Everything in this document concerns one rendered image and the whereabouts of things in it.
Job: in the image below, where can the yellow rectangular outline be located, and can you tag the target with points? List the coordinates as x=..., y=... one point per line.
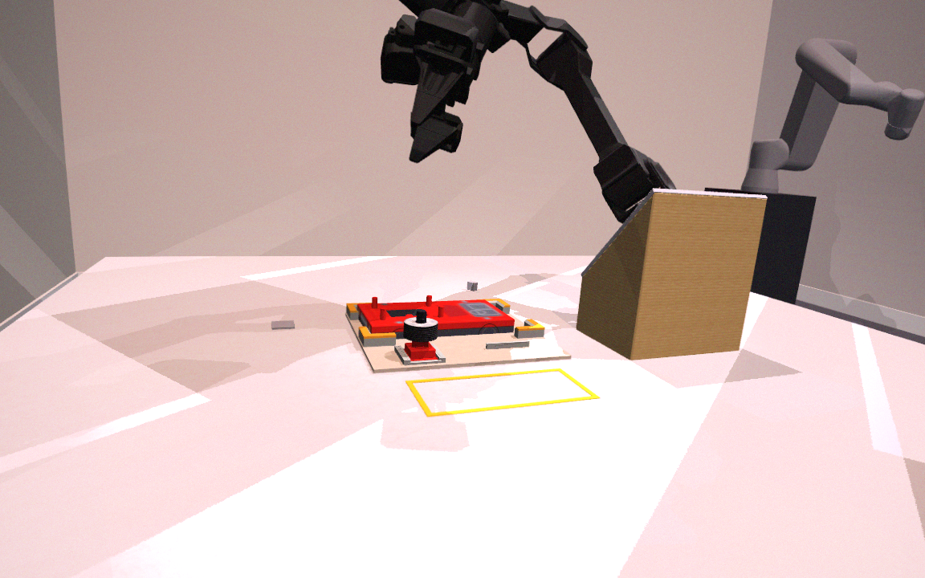
x=429, y=414

